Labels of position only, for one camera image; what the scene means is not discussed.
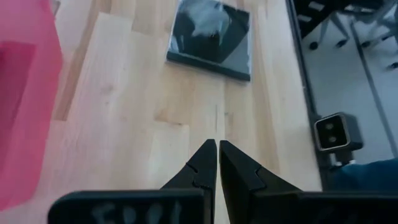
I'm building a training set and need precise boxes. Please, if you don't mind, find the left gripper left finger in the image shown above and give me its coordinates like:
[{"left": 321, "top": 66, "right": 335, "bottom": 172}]
[{"left": 48, "top": 139, "right": 218, "bottom": 224}]

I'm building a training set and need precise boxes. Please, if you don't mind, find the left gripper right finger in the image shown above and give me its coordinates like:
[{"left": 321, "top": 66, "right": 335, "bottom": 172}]
[{"left": 219, "top": 139, "right": 398, "bottom": 224}]

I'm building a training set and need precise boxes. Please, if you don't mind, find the grey jewel case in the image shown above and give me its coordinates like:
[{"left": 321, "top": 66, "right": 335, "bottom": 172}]
[{"left": 165, "top": 0, "right": 252, "bottom": 83}]

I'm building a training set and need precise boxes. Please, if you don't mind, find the pink translucent plastic bin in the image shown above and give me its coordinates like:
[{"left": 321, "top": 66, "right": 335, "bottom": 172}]
[{"left": 0, "top": 0, "right": 63, "bottom": 213}]

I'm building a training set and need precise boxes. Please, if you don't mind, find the blue fabric object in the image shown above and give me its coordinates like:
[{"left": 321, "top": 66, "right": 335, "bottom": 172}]
[{"left": 329, "top": 157, "right": 398, "bottom": 192}]

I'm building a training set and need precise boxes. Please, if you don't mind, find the grey office chair base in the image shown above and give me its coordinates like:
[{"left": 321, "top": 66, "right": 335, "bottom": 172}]
[{"left": 295, "top": 0, "right": 398, "bottom": 70}]

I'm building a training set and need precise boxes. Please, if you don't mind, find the grey table-level camera box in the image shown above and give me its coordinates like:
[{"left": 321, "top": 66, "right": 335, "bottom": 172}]
[{"left": 313, "top": 111, "right": 364, "bottom": 154}]

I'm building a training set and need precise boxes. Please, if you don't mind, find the black aluminium table frame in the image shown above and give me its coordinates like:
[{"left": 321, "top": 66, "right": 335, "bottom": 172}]
[{"left": 285, "top": 0, "right": 332, "bottom": 190}]

